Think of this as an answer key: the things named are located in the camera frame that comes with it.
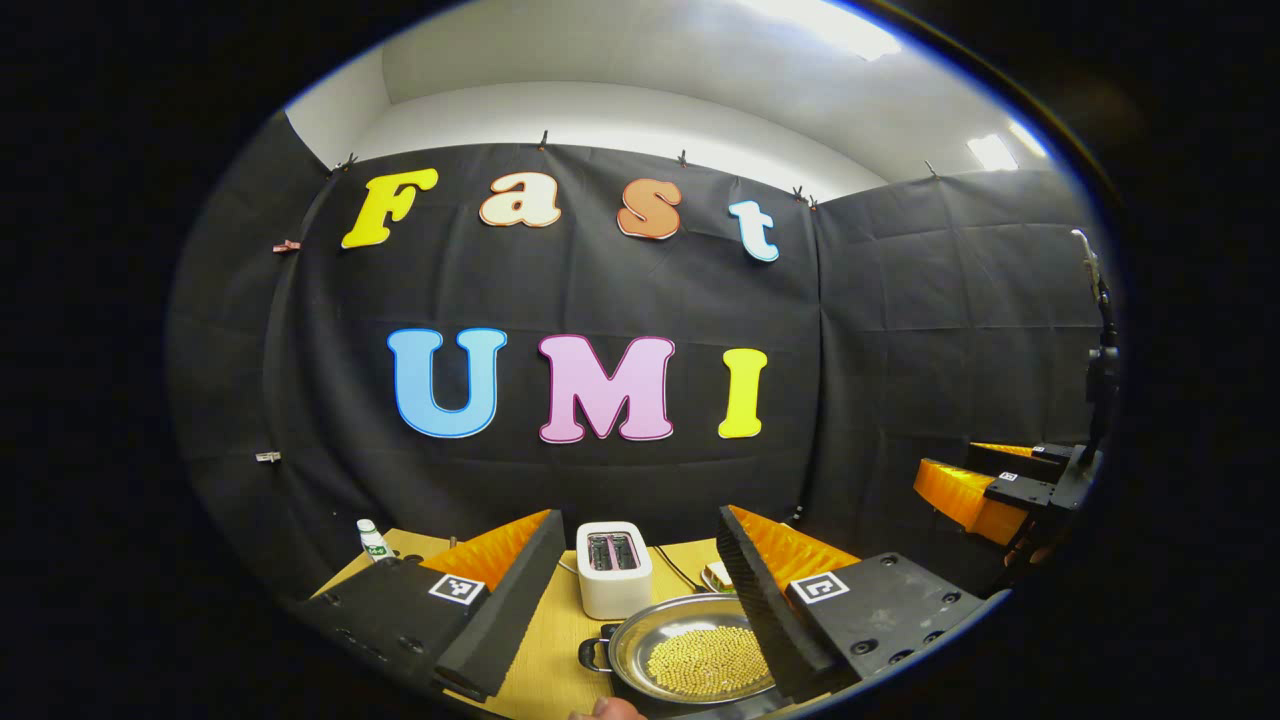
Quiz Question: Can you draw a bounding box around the white toaster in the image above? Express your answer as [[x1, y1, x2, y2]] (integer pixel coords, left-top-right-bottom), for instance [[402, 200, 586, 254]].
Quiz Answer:
[[576, 521, 654, 621]]

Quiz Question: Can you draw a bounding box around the pile of yellow soybeans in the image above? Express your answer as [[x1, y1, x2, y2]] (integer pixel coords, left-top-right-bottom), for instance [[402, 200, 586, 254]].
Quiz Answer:
[[646, 626, 771, 697]]

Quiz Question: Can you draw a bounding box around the black power cable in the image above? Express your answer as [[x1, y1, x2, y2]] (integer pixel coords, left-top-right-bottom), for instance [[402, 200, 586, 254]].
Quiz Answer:
[[653, 545, 701, 593]]

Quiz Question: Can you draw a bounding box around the black induction cooktop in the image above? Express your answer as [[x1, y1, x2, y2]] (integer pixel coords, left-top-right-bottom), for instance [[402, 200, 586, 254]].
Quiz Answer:
[[628, 686, 801, 720]]

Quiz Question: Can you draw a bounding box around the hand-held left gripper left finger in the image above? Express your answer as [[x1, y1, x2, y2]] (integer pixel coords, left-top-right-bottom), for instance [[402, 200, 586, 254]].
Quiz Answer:
[[290, 508, 567, 703]]

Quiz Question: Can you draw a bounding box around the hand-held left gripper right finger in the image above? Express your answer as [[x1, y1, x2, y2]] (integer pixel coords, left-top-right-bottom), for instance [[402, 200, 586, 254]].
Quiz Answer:
[[716, 505, 1001, 704]]

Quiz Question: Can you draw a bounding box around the steel pot with black handles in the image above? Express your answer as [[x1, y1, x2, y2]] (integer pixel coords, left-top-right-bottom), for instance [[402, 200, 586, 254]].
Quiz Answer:
[[578, 592, 781, 706]]

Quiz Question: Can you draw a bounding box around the long ceiling light panel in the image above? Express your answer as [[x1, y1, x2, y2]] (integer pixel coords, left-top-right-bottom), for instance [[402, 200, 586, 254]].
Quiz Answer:
[[740, 0, 903, 61]]

